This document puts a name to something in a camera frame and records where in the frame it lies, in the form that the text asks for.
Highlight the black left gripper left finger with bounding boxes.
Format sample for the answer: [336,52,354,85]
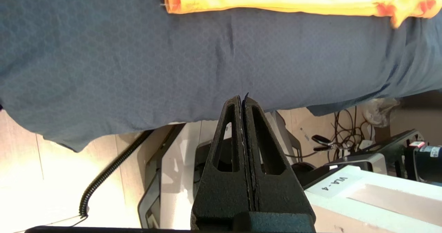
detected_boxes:
[191,95,251,232]

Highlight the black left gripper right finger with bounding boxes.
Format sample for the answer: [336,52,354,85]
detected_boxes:
[243,95,316,232]

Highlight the grey metal case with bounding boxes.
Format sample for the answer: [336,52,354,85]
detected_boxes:
[326,129,425,178]

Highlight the clear plastic bag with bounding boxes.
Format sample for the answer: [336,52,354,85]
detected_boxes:
[363,98,401,128]

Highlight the dark blue bed sheet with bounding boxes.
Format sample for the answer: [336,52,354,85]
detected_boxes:
[0,0,442,153]

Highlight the black cylinder with label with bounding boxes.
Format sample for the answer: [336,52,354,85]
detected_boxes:
[404,141,442,185]

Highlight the tangled black cables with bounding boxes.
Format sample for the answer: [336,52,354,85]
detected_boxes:
[311,105,373,157]

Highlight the black coiled cable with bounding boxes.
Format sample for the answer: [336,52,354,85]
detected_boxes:
[79,129,154,220]

